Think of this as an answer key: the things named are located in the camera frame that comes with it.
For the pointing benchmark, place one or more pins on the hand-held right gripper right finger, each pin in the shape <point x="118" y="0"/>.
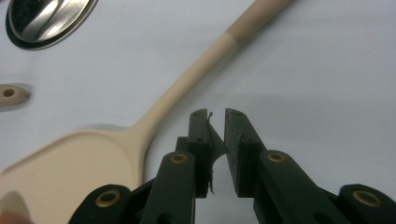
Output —
<point x="280" y="186"/>

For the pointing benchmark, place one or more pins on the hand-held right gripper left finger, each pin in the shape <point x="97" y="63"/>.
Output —
<point x="168" y="186"/>

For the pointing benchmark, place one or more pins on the beige solid spatula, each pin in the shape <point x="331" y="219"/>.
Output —
<point x="77" y="171"/>

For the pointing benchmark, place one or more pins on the beige perforated skimmer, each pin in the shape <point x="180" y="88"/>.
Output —
<point x="17" y="95"/>

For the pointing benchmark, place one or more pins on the metal utensil rack stand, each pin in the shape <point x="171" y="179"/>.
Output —
<point x="46" y="18"/>

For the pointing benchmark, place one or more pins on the white table mat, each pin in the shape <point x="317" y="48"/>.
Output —
<point x="311" y="93"/>

